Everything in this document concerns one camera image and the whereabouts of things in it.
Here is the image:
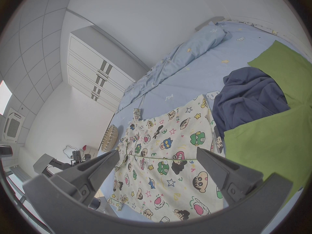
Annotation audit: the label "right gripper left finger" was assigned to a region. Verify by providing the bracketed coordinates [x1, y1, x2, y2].
[50, 149, 120, 204]

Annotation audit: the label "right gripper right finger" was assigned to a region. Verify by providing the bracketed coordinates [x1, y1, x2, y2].
[196, 147, 264, 205]

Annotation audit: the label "white printed pyjama top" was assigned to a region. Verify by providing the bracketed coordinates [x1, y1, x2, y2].
[107, 94, 225, 223]

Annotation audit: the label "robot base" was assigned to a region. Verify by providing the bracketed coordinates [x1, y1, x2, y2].
[86, 196, 108, 214]

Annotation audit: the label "round woven basket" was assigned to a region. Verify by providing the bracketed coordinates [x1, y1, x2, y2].
[101, 124, 118, 152]

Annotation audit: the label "dark blue garment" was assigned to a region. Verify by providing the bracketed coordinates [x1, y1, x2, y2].
[213, 67, 291, 139]

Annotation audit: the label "white chest of drawers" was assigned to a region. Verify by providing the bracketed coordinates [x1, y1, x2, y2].
[82, 145, 99, 158]

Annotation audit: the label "green shorts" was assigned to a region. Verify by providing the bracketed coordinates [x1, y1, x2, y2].
[223, 40, 312, 204]

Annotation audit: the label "window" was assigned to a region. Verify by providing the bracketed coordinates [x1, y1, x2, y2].
[5, 166, 52, 231]

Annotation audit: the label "ceiling air conditioner vent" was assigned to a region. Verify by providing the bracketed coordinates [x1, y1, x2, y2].
[2, 107, 26, 144]

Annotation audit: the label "white wardrobe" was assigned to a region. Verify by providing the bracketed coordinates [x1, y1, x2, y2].
[68, 26, 149, 113]

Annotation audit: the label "pale blue quilt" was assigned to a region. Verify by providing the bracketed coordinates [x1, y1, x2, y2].
[115, 21, 232, 113]

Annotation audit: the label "ceiling light panel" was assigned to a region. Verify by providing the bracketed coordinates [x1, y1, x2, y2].
[0, 80, 13, 115]

